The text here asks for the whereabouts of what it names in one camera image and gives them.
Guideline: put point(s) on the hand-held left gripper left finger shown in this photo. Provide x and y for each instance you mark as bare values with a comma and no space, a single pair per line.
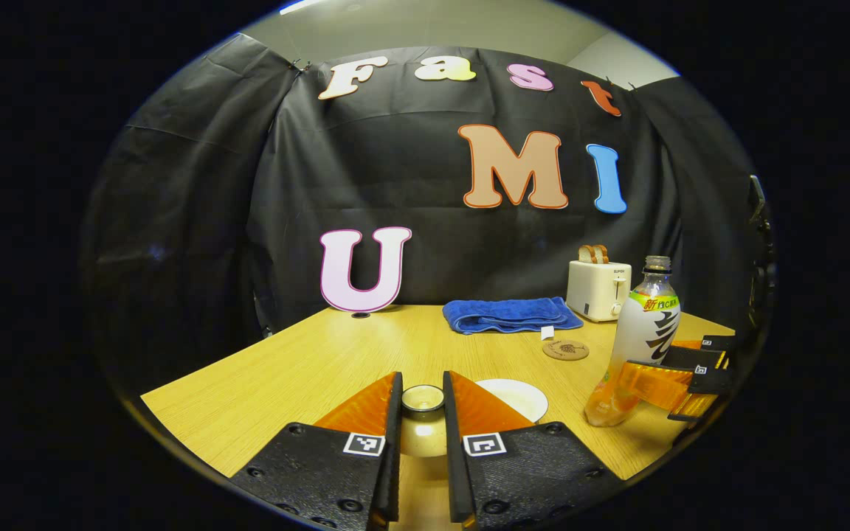
393,457

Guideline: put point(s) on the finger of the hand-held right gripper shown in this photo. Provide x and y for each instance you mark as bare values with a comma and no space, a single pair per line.
683,363
720,345

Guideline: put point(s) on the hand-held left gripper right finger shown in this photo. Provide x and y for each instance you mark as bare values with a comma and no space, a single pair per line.
453,457

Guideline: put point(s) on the cream teacup lid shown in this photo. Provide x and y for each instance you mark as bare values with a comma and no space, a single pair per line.
423,431

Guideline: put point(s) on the clear plastic water bottle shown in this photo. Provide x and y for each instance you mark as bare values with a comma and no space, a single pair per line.
643,332

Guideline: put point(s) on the cream ceramic teacup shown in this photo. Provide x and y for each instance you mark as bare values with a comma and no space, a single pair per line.
517,398

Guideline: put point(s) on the round wooden coaster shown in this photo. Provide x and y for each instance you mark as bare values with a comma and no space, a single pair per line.
565,349

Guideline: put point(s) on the white toaster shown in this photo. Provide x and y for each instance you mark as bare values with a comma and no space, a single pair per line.
595,291

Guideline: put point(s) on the brown toast slice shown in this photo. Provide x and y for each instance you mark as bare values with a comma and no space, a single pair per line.
585,254
601,254

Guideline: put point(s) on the folded blue towel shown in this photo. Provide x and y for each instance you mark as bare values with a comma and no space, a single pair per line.
506,316

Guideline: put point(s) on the black backdrop cloth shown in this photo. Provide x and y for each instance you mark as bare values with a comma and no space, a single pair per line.
358,169

